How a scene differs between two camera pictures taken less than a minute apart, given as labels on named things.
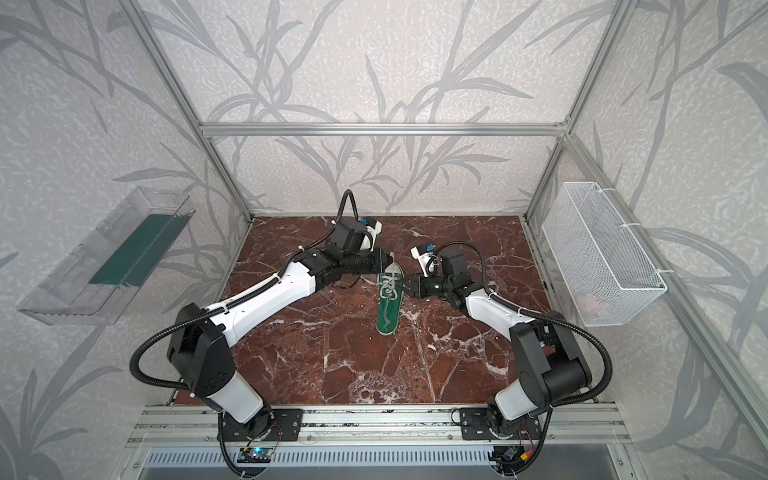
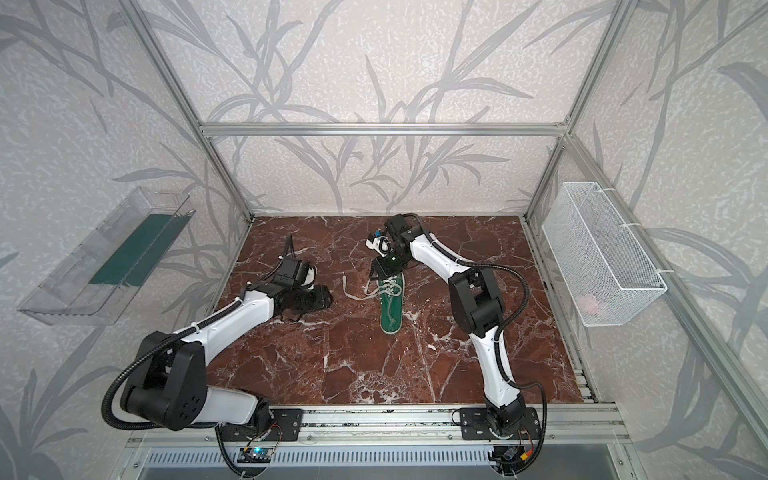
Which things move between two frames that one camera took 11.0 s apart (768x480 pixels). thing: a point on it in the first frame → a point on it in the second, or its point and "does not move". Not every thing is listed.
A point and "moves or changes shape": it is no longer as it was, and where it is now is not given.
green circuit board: [255, 455] does not move
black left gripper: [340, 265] → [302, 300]
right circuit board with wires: [506, 458] does not move
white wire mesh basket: [605, 275] does not move
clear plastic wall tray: [100, 281] does not move
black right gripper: [421, 285] → [384, 269]
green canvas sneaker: [389, 297] does not move
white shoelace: [387, 289] moves or changes shape
